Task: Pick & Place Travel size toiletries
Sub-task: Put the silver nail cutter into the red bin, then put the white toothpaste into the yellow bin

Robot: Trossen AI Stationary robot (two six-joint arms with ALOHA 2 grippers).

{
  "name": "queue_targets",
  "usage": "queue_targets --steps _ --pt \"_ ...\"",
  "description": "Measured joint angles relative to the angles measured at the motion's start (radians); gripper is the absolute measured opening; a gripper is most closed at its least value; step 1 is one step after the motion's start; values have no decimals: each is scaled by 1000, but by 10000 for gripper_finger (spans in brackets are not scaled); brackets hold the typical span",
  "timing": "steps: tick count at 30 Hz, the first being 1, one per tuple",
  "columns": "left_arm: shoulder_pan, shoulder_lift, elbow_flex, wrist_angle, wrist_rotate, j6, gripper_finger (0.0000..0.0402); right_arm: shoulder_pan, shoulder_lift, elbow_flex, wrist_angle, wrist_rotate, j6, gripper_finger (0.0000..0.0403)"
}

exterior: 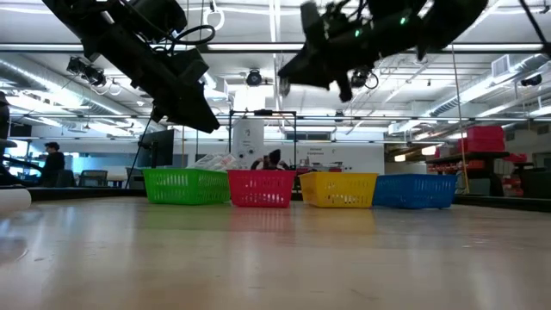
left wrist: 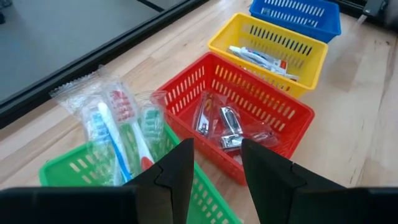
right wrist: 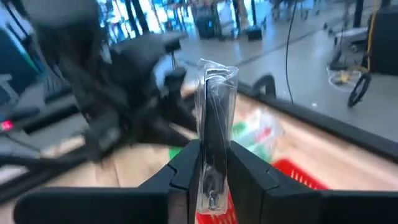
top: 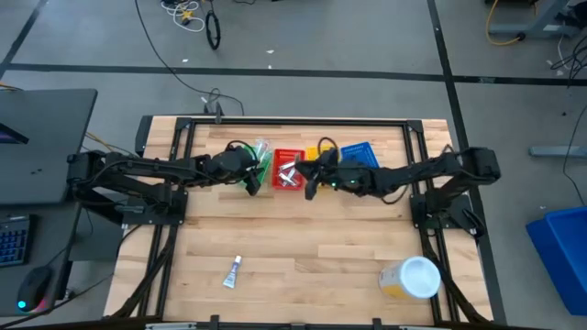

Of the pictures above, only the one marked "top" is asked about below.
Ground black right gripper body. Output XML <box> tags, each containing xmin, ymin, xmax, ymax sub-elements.
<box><xmin>316</xmin><ymin>148</ymin><xmax>384</xmax><ymax>198</ymax></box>

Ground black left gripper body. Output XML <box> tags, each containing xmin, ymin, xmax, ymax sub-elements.
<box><xmin>211</xmin><ymin>148</ymin><xmax>260</xmax><ymax>182</ymax></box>

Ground red white toothbrush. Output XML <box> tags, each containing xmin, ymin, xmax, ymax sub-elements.
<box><xmin>252</xmin><ymin>137</ymin><xmax>272</xmax><ymax>161</ymax></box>

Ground white purple toothpaste tube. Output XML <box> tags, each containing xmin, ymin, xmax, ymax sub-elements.
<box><xmin>222</xmin><ymin>254</ymin><xmax>243</xmax><ymax>290</ymax></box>

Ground green plastic basket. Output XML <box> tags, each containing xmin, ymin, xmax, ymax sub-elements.
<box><xmin>238</xmin><ymin>139</ymin><xmax>275</xmax><ymax>189</ymax></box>

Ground blue plastic basket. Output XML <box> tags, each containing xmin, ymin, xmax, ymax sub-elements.
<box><xmin>339</xmin><ymin>140</ymin><xmax>381</xmax><ymax>170</ymax></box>

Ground red plastic basket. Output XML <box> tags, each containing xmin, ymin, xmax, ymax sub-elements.
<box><xmin>271</xmin><ymin>147</ymin><xmax>307</xmax><ymax>192</ymax></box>

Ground black control box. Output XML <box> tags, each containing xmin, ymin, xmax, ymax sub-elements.
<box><xmin>135</xmin><ymin>114</ymin><xmax>155</xmax><ymax>157</ymax></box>

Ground yellow container white lid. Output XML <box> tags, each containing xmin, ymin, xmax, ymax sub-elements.
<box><xmin>378</xmin><ymin>255</ymin><xmax>442</xmax><ymax>302</ymax></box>

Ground grey keyboard desk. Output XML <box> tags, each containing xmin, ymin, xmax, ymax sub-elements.
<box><xmin>0</xmin><ymin>203</ymin><xmax>82</xmax><ymax>322</ymax></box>

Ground grey metal floor bar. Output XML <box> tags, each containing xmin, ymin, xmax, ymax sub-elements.
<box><xmin>529</xmin><ymin>145</ymin><xmax>587</xmax><ymax>159</ymax></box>

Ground desk monitor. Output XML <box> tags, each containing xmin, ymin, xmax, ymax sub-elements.
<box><xmin>0</xmin><ymin>122</ymin><xmax>30</xmax><ymax>146</ymax></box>

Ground blue storage bin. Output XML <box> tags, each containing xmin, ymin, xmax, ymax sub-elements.
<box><xmin>526</xmin><ymin>206</ymin><xmax>587</xmax><ymax>317</ymax></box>

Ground black backlit keyboard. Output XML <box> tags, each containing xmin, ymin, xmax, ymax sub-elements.
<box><xmin>0</xmin><ymin>214</ymin><xmax>32</xmax><ymax>269</ymax></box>

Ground black computer mouse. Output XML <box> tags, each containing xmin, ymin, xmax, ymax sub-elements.
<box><xmin>17</xmin><ymin>265</ymin><xmax>53</xmax><ymax>315</ymax></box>

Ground grey metal stand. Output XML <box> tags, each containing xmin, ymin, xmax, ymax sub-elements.
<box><xmin>485</xmin><ymin>0</ymin><xmax>581</xmax><ymax>40</ymax></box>

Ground black aluminium table frame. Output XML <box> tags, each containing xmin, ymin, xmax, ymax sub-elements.
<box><xmin>107</xmin><ymin>115</ymin><xmax>494</xmax><ymax>330</ymax></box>

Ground black ring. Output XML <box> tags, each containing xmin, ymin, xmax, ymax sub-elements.
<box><xmin>205</xmin><ymin>9</ymin><xmax>222</xmax><ymax>50</ymax></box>

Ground thin yellow cable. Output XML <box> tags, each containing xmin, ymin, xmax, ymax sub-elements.
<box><xmin>84</xmin><ymin>132</ymin><xmax>138</xmax><ymax>160</ymax></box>

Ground long black floor cable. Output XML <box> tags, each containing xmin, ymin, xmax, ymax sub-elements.
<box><xmin>133</xmin><ymin>0</ymin><xmax>246</xmax><ymax>116</ymax></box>

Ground white cable bundle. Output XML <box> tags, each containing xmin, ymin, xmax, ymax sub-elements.
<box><xmin>160</xmin><ymin>0</ymin><xmax>206</xmax><ymax>33</ymax></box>

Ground yellow floor cable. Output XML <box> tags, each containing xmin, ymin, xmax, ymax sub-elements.
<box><xmin>484</xmin><ymin>0</ymin><xmax>522</xmax><ymax>47</ymax></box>

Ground thin black cable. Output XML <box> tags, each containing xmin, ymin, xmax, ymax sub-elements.
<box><xmin>561</xmin><ymin>104</ymin><xmax>587</xmax><ymax>207</ymax></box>

